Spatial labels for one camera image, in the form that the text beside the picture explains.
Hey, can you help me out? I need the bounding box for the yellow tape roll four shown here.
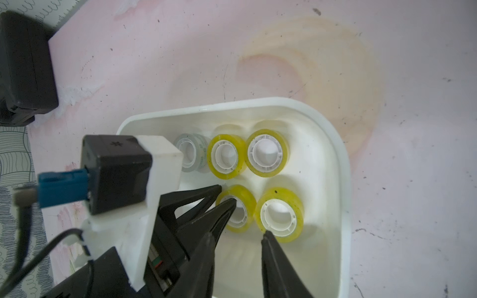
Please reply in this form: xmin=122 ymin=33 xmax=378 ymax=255
xmin=216 ymin=185 xmax=257 ymax=233

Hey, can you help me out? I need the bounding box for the black tool case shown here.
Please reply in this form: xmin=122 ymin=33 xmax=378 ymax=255
xmin=1 ymin=11 xmax=59 ymax=127

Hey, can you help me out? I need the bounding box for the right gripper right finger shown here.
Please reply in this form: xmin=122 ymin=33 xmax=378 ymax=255
xmin=261 ymin=230 xmax=313 ymax=298

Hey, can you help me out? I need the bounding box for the white storage box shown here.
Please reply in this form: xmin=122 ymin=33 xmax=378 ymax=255
xmin=118 ymin=98 xmax=352 ymax=298

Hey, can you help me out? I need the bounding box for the yellow tape roll three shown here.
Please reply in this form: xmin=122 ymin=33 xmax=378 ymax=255
xmin=254 ymin=187 xmax=304 ymax=243

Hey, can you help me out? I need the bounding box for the yellow tape roll five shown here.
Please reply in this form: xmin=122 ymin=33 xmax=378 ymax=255
xmin=207 ymin=134 xmax=247 ymax=180

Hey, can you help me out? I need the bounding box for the yellow tape roll six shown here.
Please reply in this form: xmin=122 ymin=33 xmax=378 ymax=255
xmin=245 ymin=129 xmax=290 ymax=178

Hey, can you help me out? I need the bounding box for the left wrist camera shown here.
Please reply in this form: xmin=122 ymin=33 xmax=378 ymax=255
xmin=13 ymin=135 xmax=183 ymax=291

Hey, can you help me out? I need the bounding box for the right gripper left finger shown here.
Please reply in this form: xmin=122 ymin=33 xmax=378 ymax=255
xmin=166 ymin=199 xmax=237 ymax=298

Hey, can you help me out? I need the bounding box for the clear tape roll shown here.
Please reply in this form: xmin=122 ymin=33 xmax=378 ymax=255
xmin=174 ymin=134 xmax=208 ymax=173

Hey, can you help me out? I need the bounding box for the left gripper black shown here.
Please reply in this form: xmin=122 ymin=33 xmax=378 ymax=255
xmin=45 ymin=185 xmax=222 ymax=298

